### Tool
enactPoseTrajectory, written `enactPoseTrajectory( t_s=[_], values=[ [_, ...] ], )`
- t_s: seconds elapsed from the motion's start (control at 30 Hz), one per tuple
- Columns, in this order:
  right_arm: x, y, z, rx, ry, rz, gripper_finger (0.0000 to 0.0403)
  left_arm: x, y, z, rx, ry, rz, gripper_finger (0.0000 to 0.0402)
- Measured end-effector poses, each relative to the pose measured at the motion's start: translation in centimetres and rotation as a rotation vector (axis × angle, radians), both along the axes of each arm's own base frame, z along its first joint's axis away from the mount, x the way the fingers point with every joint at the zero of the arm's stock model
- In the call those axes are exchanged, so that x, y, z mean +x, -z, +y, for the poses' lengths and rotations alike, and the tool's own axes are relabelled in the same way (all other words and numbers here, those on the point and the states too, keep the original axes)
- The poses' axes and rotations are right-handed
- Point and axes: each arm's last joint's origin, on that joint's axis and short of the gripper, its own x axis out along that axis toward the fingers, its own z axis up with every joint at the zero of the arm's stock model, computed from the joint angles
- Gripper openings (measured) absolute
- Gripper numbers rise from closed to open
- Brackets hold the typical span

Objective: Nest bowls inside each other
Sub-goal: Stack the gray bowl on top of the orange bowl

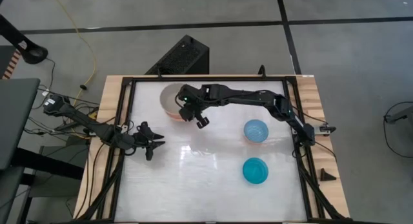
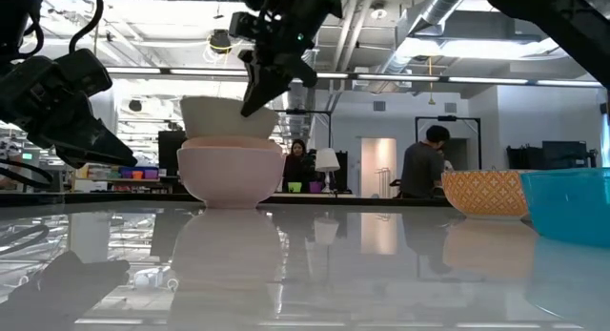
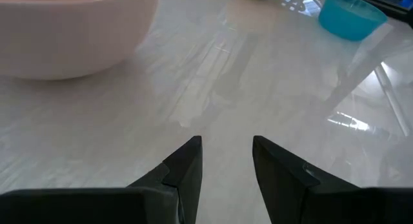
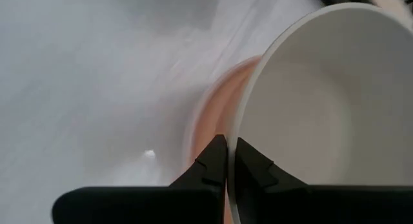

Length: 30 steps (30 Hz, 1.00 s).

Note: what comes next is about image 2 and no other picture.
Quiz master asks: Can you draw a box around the black cable loop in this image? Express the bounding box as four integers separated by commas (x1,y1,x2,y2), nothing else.
0,157,55,189

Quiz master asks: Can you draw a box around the pale pink large bowl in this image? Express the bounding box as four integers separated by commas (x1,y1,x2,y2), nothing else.
176,146,288,210

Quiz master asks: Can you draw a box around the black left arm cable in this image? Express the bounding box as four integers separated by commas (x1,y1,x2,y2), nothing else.
68,0,105,54

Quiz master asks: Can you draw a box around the blue translucent bowl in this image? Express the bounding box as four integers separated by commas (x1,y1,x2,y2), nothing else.
518,167,610,250

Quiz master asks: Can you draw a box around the black stand frame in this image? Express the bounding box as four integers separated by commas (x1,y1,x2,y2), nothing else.
414,114,483,171
274,108,334,150

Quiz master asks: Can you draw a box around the standing person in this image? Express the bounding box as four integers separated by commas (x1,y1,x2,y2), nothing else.
393,124,455,200

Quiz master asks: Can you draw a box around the white table lamp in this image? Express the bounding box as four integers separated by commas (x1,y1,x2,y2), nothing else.
314,147,342,195

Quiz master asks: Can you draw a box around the black equipment bench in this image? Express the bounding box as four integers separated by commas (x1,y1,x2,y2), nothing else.
505,139,600,171

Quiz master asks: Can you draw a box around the seated person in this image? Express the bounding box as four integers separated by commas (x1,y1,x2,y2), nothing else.
281,138,316,195

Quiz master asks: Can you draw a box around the cream white bowl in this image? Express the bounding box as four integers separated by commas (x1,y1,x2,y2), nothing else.
179,95,280,140

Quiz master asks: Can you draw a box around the orange patterned bowl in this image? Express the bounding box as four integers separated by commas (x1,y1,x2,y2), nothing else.
440,169,531,219

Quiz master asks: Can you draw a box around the silver ventilation duct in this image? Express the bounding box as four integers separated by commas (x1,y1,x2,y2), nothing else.
366,0,473,92

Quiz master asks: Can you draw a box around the black monitor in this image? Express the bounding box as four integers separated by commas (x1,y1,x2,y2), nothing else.
157,130,188,177

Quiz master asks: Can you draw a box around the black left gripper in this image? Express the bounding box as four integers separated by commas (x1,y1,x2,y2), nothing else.
0,48,139,170

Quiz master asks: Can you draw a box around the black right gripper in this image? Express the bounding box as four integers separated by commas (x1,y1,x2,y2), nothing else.
228,0,345,118

